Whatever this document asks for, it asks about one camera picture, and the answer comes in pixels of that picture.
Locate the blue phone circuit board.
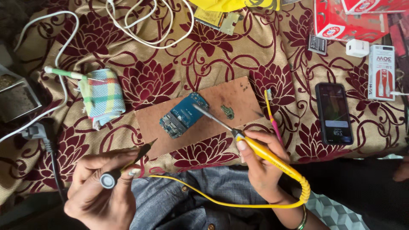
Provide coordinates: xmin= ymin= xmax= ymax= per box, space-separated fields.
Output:
xmin=159 ymin=92 xmax=210 ymax=139

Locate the yellow plastic bag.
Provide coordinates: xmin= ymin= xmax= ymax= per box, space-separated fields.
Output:
xmin=189 ymin=0 xmax=282 ymax=13

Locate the small green circuit board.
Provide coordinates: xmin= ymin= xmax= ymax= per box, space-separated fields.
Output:
xmin=220 ymin=105 xmax=235 ymax=120

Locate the black pointed pen tool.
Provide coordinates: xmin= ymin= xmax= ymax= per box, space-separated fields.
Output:
xmin=100 ymin=138 xmax=158 ymax=190

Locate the yellow pink toothbrush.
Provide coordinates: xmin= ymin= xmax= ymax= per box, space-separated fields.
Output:
xmin=264 ymin=89 xmax=285 ymax=147

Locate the grey plug with black cable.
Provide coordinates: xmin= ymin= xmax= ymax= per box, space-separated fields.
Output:
xmin=20 ymin=118 xmax=68 ymax=203

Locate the person's left hand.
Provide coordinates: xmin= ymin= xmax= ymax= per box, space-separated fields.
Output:
xmin=64 ymin=148 xmax=144 ymax=230

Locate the person's right hand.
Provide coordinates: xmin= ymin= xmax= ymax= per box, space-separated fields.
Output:
xmin=238 ymin=129 xmax=291 ymax=205

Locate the plaid pastel cloth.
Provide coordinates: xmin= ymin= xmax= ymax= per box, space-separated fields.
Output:
xmin=78 ymin=69 xmax=126 ymax=131

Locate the yellow beige phone part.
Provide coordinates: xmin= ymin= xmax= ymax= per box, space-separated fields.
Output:
xmin=194 ymin=7 xmax=244 ymax=36

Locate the grey geometric patterned fabric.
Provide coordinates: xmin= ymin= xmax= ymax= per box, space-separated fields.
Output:
xmin=305 ymin=191 xmax=371 ymax=230

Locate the green gold bangle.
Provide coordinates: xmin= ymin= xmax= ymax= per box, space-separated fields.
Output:
xmin=295 ymin=204 xmax=308 ymax=230

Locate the beige maroon floral bedsheet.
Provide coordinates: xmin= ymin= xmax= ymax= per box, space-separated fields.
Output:
xmin=0 ymin=0 xmax=409 ymax=205

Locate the white red cable box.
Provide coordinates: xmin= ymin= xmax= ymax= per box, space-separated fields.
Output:
xmin=368 ymin=45 xmax=396 ymax=102

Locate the large red white carton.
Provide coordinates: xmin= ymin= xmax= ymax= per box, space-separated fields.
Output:
xmin=314 ymin=0 xmax=390 ymax=43

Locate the person's grey shirt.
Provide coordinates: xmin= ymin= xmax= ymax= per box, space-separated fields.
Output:
xmin=129 ymin=166 xmax=288 ymax=230

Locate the grey metal tray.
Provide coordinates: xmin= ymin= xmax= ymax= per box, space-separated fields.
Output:
xmin=0 ymin=64 xmax=43 ymax=123

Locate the yellow soldering iron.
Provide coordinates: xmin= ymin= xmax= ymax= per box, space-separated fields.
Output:
xmin=193 ymin=104 xmax=303 ymax=183

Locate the coiled white cable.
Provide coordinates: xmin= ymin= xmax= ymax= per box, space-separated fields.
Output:
xmin=105 ymin=0 xmax=195 ymax=49

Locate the long white cable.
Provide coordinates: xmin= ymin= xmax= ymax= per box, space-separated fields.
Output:
xmin=0 ymin=11 xmax=80 ymax=142

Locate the white charger adapter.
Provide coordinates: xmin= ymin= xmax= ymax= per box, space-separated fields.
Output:
xmin=346 ymin=39 xmax=370 ymax=58

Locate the black phone battery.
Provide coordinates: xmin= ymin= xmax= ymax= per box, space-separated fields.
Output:
xmin=307 ymin=33 xmax=328 ymax=56

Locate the green white soldering iron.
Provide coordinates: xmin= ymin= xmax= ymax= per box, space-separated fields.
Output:
xmin=44 ymin=66 xmax=106 ymax=82

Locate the dark red packet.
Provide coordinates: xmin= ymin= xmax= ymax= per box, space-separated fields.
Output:
xmin=388 ymin=13 xmax=409 ymax=68

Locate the yellow coiled iron cable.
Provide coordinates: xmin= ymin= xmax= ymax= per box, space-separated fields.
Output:
xmin=148 ymin=174 xmax=311 ymax=209

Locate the black smartphone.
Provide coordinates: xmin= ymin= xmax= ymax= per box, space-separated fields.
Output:
xmin=315 ymin=82 xmax=354 ymax=146

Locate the flat red white box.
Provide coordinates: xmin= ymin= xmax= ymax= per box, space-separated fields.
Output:
xmin=340 ymin=0 xmax=409 ymax=15

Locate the brown wooden work board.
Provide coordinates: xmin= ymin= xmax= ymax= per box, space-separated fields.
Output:
xmin=135 ymin=76 xmax=266 ymax=160

